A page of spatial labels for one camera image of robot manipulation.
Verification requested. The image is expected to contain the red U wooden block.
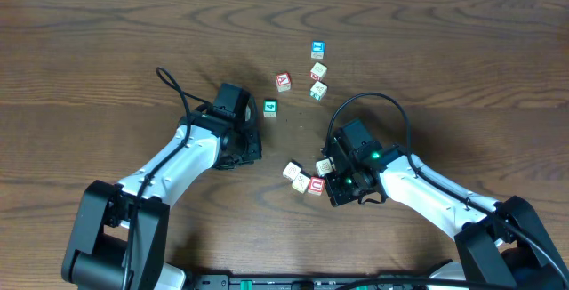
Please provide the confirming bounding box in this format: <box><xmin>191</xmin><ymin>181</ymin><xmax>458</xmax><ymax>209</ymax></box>
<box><xmin>307</xmin><ymin>177</ymin><xmax>325</xmax><ymax>196</ymax></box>

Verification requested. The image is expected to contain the cream block with yellow side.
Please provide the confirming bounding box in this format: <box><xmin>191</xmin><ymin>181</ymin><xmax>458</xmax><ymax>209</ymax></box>
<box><xmin>282</xmin><ymin>160</ymin><xmax>302</xmax><ymax>181</ymax></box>

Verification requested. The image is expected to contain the red A wooden block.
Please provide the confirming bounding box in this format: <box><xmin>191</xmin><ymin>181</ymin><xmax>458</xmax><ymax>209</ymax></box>
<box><xmin>275</xmin><ymin>72</ymin><xmax>292</xmax><ymax>92</ymax></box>

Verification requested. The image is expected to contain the cream wooden block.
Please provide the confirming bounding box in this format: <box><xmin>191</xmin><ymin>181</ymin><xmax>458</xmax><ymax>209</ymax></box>
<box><xmin>292</xmin><ymin>172</ymin><xmax>311</xmax><ymax>194</ymax></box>

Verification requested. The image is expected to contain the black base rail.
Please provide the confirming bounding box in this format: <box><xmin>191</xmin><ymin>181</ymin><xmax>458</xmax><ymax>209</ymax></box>
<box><xmin>186</xmin><ymin>272</ymin><xmax>445</xmax><ymax>290</ymax></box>

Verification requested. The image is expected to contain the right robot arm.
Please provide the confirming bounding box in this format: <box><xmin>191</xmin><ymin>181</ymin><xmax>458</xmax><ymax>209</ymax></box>
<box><xmin>322</xmin><ymin>119</ymin><xmax>568</xmax><ymax>289</ymax></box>

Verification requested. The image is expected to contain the red M wooden block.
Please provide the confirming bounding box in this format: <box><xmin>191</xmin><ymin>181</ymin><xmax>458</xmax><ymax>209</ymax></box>
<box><xmin>309</xmin><ymin>62</ymin><xmax>328</xmax><ymax>82</ymax></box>

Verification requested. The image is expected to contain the blue-top wooden block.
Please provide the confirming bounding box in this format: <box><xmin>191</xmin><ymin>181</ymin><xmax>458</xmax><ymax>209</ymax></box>
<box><xmin>310</xmin><ymin>41</ymin><xmax>326</xmax><ymax>60</ymax></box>

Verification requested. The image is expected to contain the green 4 wooden block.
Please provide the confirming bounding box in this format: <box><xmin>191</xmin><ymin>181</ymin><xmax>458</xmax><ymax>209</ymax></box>
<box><xmin>263</xmin><ymin>100</ymin><xmax>278</xmax><ymax>118</ymax></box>

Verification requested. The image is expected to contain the green J wooden block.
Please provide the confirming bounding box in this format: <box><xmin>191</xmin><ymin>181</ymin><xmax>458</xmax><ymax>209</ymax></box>
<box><xmin>309</xmin><ymin>81</ymin><xmax>328</xmax><ymax>101</ymax></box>

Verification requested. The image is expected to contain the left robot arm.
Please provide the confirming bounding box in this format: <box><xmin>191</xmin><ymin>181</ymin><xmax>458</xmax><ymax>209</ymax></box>
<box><xmin>61</xmin><ymin>84</ymin><xmax>261</xmax><ymax>289</ymax></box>

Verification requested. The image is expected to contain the blue-edged number 3 block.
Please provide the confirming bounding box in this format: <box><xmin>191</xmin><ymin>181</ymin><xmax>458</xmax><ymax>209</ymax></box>
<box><xmin>316</xmin><ymin>157</ymin><xmax>335</xmax><ymax>177</ymax></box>

